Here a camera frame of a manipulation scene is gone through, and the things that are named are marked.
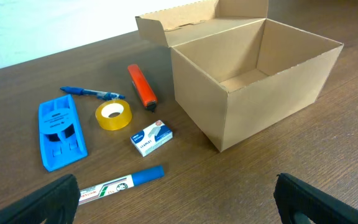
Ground white blue staples box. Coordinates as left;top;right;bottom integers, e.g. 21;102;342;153
131;120;173;157

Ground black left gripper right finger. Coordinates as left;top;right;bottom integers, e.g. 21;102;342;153
273;173;358;224

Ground blue tape dispenser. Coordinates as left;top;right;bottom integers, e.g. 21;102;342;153
38;95;88;172

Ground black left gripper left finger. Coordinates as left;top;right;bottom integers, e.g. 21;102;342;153
0;174;80;224

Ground red black stapler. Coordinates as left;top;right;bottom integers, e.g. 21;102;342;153
127;64;158;112

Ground yellow tape roll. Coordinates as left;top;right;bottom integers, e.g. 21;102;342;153
95;100;132;131

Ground blue ballpoint pen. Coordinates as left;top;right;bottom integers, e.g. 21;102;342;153
60;86;126;101

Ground white blue whiteboard marker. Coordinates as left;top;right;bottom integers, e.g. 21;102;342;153
78;165;165;205

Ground open cardboard box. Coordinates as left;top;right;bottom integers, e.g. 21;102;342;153
135;0;343;151

